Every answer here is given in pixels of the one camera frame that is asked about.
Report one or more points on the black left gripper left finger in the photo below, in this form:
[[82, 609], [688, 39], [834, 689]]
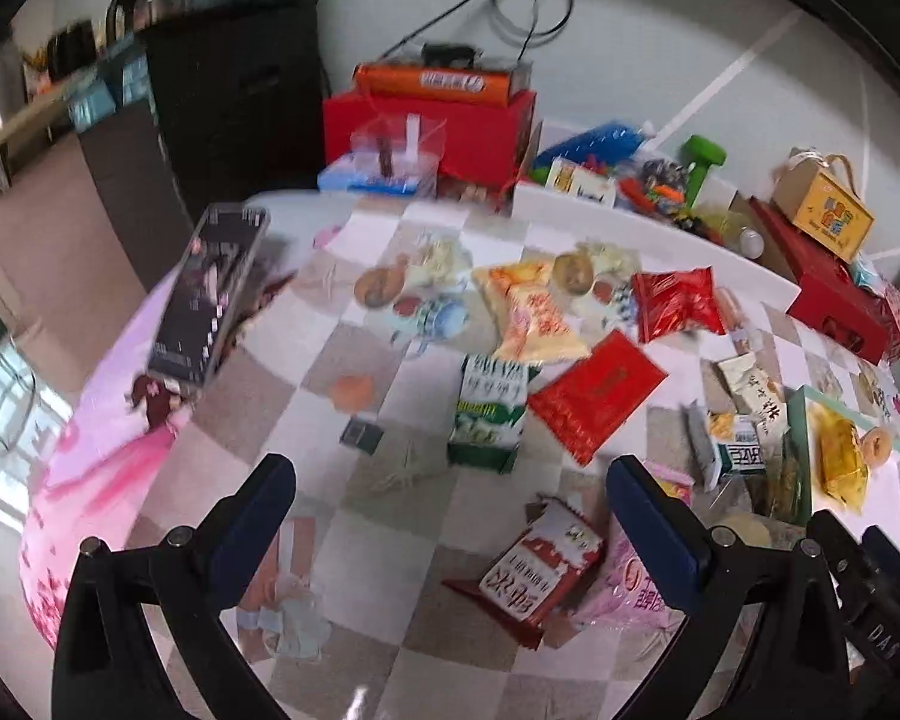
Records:
[[106, 664]]

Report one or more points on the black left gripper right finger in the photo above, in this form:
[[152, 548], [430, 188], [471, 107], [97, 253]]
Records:
[[795, 664]]

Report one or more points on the purple swiss roll packet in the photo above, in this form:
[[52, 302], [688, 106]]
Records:
[[622, 594]]

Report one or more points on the yellow soft bread packet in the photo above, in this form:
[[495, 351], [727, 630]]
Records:
[[843, 472]]

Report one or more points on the white green small snack packet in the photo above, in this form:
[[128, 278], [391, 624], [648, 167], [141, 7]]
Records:
[[747, 440]]

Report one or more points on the green rimmed white tray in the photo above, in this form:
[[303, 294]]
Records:
[[880, 451]]

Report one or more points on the red white biscuit packet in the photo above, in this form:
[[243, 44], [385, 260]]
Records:
[[537, 573]]

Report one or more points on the flat red snack packet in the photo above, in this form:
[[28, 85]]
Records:
[[587, 404]]

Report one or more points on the shiny red snack packet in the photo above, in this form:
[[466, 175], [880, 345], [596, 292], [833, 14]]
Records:
[[676, 302]]

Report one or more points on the green white biscuit packet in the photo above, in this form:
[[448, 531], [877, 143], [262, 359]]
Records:
[[490, 413]]

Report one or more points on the large red gift box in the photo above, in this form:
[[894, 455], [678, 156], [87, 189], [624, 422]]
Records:
[[827, 299]]

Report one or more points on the orange yellow snack packet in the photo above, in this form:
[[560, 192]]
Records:
[[532, 329]]

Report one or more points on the checkered printed tablecloth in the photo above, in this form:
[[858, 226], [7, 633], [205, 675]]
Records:
[[352, 372]]

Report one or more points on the black smartphone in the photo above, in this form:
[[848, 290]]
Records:
[[206, 295]]

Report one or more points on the green dumbbell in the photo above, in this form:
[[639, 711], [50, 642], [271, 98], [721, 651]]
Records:
[[699, 155]]

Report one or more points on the white cardboard toy box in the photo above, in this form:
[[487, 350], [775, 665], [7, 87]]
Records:
[[581, 183]]

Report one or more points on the blue bead bag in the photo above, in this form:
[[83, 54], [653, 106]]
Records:
[[606, 144]]

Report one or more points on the red box at back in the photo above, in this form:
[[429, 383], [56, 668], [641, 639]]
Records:
[[478, 144]]

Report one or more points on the clear plastic box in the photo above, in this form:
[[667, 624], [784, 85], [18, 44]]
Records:
[[399, 155]]

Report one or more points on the orange long box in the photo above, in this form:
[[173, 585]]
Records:
[[492, 84]]

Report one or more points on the yellow cardboard handle box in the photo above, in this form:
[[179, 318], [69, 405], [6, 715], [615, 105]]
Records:
[[817, 193]]

